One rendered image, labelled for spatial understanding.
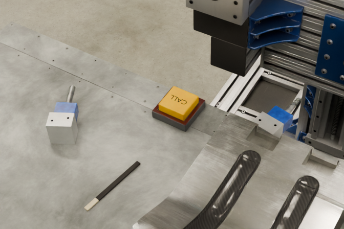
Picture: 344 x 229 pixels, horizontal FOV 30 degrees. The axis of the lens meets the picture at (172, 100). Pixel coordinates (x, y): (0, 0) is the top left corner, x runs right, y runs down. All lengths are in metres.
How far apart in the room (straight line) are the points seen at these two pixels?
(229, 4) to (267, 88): 0.90
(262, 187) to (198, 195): 0.11
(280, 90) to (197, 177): 1.13
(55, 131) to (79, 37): 1.51
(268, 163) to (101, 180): 0.32
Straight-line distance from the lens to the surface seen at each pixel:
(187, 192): 1.09
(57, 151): 1.28
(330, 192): 1.10
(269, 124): 1.23
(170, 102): 1.28
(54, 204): 1.21
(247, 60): 1.47
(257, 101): 2.15
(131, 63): 2.59
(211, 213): 1.07
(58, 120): 1.26
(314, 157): 1.17
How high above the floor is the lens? 1.78
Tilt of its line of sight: 47 degrees down
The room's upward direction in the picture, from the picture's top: 3 degrees counter-clockwise
